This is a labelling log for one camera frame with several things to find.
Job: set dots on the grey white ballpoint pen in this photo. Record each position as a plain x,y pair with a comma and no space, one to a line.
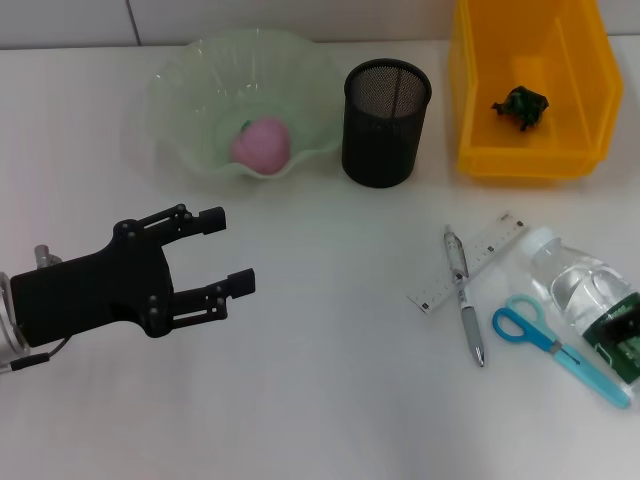
470,320

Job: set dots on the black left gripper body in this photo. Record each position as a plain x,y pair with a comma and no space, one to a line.
97,295

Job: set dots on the clear green label water bottle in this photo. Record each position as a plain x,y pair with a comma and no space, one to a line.
585,295

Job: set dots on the yellow plastic bin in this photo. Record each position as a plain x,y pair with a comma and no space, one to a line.
530,155

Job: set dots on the green plastic wrapper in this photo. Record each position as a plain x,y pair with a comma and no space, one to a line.
522,107

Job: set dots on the pink peach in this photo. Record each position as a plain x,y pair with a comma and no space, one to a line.
262,145

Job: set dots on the clear plastic ruler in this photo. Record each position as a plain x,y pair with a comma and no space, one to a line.
435,295

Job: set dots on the black mesh pen holder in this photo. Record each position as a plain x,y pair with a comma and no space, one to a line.
382,135

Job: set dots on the green glass fruit bowl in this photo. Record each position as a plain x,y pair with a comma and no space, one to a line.
215,100

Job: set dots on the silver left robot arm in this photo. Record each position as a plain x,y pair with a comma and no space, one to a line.
7,330

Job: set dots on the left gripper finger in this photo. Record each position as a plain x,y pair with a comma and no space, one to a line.
242,282
212,220

